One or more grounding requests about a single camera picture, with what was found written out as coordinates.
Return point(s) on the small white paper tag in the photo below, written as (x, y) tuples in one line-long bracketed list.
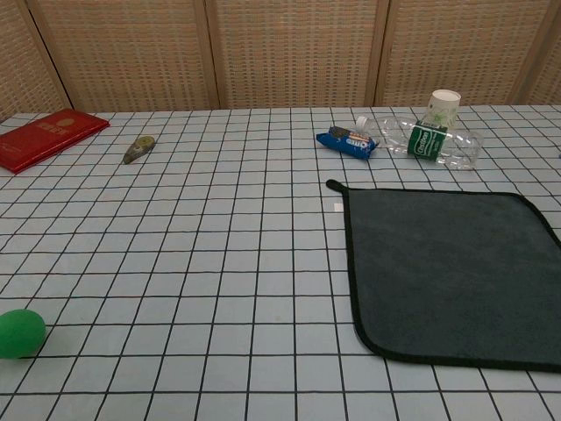
[(338, 207)]

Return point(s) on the blue Oreo cookie pack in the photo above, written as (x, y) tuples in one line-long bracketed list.
[(346, 141)]

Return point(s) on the checked light blue tablecloth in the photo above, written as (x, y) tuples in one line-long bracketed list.
[(197, 272)]

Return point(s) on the red booklet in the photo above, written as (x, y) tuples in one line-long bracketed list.
[(46, 137)]

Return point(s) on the dark green yellow cloth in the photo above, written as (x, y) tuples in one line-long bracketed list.
[(447, 272)]

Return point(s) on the olive correction tape dispenser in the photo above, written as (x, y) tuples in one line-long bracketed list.
[(139, 149)]

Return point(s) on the white floral paper cup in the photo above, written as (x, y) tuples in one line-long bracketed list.
[(442, 109)]

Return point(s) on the clear plastic water bottle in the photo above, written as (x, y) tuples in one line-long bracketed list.
[(431, 140)]

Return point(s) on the green ball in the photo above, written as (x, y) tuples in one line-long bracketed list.
[(19, 333)]

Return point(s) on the woven folding screen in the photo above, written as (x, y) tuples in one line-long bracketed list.
[(280, 52)]

